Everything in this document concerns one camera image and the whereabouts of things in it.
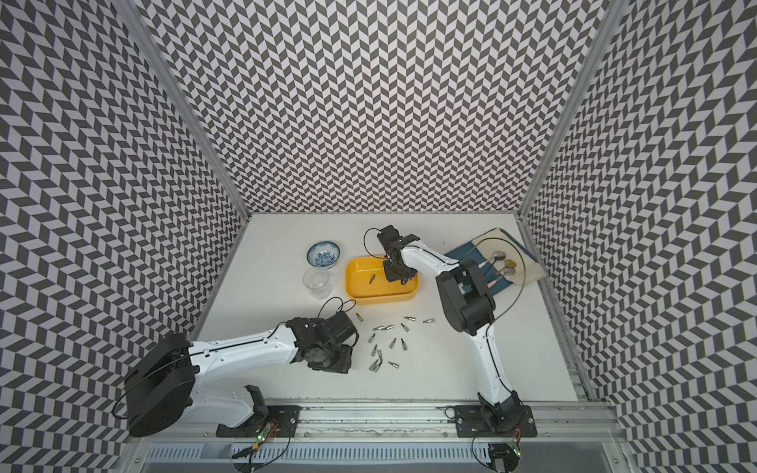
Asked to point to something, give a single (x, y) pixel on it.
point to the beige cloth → (527, 268)
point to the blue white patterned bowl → (322, 254)
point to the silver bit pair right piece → (388, 327)
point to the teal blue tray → (468, 252)
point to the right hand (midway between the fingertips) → (400, 276)
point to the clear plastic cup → (318, 281)
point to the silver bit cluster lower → (377, 365)
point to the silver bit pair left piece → (378, 327)
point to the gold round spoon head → (510, 263)
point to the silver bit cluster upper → (374, 351)
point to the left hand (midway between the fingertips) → (340, 368)
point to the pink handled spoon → (509, 272)
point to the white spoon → (499, 255)
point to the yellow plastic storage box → (366, 284)
